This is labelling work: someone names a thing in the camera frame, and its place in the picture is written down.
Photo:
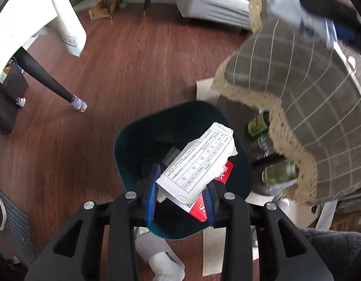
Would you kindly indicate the flat cardboard box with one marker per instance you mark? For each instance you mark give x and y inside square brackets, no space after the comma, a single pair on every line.
[101,10]

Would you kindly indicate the red and white box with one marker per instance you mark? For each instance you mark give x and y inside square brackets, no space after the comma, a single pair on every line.
[195,164]

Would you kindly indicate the dark green bin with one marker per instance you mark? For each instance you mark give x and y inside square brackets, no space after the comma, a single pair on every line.
[130,140]

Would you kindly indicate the grey armchair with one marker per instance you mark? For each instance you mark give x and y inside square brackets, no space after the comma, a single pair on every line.
[221,11]

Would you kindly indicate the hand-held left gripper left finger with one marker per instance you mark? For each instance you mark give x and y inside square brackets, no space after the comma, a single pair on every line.
[151,199]

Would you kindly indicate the dark ribbed floor mat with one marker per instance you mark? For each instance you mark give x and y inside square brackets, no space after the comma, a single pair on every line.
[16,234]

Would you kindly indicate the clear plastic bottle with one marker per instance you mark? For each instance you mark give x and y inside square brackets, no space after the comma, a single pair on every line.
[265,145]

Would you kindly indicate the grey fleece clothing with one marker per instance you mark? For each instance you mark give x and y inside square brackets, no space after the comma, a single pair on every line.
[335,246]

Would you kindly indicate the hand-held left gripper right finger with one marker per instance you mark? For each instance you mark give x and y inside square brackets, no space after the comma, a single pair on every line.
[208,203]

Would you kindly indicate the grey checked tablecloth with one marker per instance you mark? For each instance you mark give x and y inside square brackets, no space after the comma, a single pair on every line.
[300,93]

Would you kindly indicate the dark table leg with sock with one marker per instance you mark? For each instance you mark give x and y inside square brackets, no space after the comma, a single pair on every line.
[42,76]

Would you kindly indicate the clear glass jar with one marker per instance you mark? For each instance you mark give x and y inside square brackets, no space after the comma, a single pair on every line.
[278,172]

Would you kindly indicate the green glass bottle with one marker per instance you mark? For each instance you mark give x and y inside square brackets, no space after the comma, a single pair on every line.
[256,124]

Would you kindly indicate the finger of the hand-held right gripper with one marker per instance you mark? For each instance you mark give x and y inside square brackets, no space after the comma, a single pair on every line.
[343,32]
[324,4]

